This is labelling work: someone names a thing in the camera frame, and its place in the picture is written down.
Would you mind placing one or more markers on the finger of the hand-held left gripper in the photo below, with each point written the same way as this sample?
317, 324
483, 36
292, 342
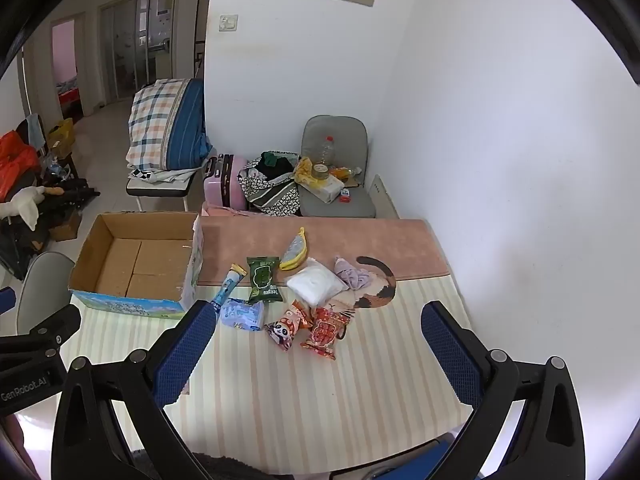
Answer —
55, 330

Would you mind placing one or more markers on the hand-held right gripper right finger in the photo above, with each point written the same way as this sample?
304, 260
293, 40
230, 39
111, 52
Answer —
450, 355

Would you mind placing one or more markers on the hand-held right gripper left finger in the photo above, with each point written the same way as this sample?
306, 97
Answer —
185, 352

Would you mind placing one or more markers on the light blue tissue pack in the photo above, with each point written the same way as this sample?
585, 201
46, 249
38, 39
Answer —
242, 314

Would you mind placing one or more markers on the long blue snack packet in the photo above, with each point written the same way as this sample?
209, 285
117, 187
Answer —
227, 290

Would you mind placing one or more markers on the orange panda snack packet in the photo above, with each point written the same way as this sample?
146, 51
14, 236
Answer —
282, 332

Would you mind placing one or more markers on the green snack packet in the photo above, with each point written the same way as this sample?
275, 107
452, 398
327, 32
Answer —
264, 280

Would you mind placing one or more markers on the lilac towel cloth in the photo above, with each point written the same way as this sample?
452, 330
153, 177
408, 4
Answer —
350, 275

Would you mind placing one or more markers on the red snack packet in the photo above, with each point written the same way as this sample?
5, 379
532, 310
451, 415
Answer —
322, 332

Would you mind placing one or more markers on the white soft packet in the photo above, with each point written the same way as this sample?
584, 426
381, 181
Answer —
315, 282

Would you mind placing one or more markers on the yellow banana-shaped pouch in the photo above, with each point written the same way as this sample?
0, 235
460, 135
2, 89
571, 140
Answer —
295, 252

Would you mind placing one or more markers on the person's left forearm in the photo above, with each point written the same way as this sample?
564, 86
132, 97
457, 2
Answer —
11, 435

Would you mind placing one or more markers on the grey round chair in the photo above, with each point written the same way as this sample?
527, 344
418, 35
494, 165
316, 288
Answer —
42, 285

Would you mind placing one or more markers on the small brown cardboard box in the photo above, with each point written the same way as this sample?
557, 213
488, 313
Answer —
67, 227

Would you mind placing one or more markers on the white plush goose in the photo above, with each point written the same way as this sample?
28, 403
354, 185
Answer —
25, 205

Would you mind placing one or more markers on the dark clutter pile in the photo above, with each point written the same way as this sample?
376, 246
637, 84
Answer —
65, 200

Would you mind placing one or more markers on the white flat board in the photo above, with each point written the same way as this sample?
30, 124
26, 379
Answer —
382, 197

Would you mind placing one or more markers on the pink suitcase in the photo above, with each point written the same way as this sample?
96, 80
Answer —
225, 182

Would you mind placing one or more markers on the red plastic bag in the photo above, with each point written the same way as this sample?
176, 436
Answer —
15, 160

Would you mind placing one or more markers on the black white patterned tote bag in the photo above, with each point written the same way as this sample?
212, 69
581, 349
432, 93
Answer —
270, 192

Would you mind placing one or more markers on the small red box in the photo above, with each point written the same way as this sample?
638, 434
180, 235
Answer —
344, 197

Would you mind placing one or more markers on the yellow shopping bag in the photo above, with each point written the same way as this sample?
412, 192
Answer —
60, 137

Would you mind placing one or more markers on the light blue cloth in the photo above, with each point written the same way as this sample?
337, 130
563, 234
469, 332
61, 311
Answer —
35, 130

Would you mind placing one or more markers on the white carton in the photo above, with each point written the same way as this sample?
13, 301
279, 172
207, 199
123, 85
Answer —
327, 191

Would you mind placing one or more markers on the yellow plastic bag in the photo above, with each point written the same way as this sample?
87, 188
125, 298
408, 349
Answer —
302, 170

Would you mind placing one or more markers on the brown tape roll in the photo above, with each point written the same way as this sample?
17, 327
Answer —
320, 171

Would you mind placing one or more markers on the plaid folded quilt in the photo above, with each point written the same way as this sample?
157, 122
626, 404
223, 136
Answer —
150, 125

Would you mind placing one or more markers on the blue folded quilt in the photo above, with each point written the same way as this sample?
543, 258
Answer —
190, 125

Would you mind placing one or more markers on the clear plastic bottle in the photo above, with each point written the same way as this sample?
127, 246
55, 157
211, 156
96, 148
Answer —
326, 151

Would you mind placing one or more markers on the grey padded chair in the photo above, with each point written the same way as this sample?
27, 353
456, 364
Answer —
332, 130

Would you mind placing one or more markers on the sliding glass door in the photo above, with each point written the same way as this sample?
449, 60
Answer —
135, 45

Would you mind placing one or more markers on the white light switch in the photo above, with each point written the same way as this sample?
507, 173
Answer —
228, 22

